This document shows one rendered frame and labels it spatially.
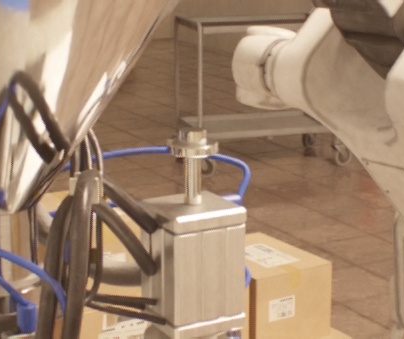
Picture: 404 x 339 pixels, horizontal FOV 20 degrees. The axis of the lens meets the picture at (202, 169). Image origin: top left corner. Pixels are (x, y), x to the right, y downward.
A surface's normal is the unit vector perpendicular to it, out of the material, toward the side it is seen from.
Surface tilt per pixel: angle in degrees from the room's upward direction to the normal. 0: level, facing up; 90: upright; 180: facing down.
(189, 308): 90
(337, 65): 90
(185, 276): 90
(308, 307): 90
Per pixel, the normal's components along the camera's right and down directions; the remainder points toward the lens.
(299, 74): -0.76, 0.00
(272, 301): 0.55, 0.20
